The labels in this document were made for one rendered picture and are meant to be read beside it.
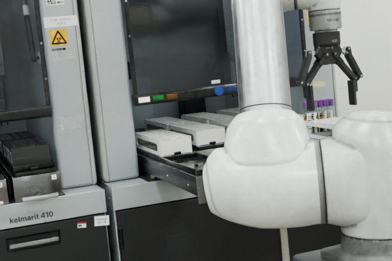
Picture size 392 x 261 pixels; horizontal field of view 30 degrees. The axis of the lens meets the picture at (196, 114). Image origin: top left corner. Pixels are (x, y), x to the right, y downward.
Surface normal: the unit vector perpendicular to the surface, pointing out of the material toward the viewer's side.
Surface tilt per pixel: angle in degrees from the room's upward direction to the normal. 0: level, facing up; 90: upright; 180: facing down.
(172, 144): 90
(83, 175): 90
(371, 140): 64
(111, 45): 90
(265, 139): 68
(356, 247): 85
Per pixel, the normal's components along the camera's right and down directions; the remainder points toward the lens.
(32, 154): 0.34, 0.05
